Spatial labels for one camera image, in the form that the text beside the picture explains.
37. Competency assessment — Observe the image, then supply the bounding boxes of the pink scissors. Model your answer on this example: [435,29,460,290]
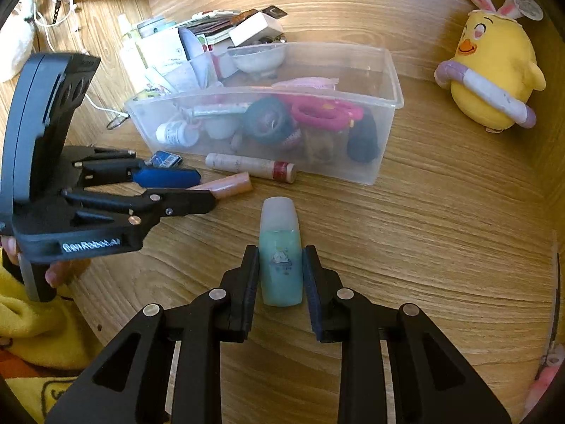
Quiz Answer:
[290,98,365,132]

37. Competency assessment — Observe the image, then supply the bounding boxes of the white bowl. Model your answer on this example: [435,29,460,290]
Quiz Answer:
[227,45,287,77]

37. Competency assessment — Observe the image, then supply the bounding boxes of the stack of books and cards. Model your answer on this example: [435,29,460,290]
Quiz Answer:
[177,6,289,50]

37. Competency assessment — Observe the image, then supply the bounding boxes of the blue card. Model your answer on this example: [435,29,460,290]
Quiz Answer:
[147,151,183,169]

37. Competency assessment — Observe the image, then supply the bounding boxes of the white printed tube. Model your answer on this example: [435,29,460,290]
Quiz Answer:
[193,102,253,118]

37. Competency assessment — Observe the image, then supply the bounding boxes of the pink round case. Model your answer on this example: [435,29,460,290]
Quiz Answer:
[270,76,340,94]

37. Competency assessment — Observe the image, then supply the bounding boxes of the yellow garment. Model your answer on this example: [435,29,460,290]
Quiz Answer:
[0,247,107,424]

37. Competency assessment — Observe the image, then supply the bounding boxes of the peach lip gloss tube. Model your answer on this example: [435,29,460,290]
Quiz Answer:
[188,172,254,200]

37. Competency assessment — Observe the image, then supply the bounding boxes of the black bottle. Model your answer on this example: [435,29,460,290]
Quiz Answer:
[347,112,380,165]

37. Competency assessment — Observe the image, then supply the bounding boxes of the dark teal tape roll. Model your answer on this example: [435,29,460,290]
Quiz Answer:
[244,96,295,145]

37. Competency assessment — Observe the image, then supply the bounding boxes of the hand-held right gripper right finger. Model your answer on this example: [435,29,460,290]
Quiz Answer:
[301,244,513,424]

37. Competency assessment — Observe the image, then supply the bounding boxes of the yellow chick plush toy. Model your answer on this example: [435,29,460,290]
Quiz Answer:
[434,0,547,133]

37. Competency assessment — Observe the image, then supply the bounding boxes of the small white box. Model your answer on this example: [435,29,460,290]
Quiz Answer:
[228,11,284,48]

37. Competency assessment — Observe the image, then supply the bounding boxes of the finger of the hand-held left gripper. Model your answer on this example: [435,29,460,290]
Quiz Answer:
[62,188,217,231]
[73,147,202,189]

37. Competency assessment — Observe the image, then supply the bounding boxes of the beige tube with red cap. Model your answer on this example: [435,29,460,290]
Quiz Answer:
[205,152,298,183]

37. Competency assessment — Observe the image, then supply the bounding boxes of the clear plastic cup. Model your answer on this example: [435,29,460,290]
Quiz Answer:
[145,50,213,94]

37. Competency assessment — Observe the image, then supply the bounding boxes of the white and green bottle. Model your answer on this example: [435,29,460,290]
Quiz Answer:
[117,14,147,94]

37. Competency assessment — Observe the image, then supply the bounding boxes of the small white cup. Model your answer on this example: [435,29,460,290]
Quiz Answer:
[203,116,236,141]

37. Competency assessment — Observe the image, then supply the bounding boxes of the teal lotion bottle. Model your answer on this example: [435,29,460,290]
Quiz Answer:
[258,197,304,307]

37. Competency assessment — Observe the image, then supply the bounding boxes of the white cable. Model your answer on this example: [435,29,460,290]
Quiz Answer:
[33,0,130,121]

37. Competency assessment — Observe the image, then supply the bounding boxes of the clear plastic storage box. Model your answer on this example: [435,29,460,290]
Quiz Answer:
[124,42,404,186]

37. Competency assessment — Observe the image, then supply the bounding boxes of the white plush toy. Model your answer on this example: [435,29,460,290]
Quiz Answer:
[0,0,37,83]

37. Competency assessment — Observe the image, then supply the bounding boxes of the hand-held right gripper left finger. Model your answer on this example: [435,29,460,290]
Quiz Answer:
[44,244,260,424]

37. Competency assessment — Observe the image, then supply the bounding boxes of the pink object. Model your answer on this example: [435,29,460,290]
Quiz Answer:
[524,343,565,412]

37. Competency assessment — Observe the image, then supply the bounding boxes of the small white bottle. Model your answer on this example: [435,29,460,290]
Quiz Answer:
[155,120,200,148]

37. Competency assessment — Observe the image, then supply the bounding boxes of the white carton with green print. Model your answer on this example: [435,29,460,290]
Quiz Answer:
[136,25,191,77]

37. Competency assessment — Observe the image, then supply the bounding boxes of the person's left hand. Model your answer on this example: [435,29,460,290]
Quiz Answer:
[46,257,92,289]

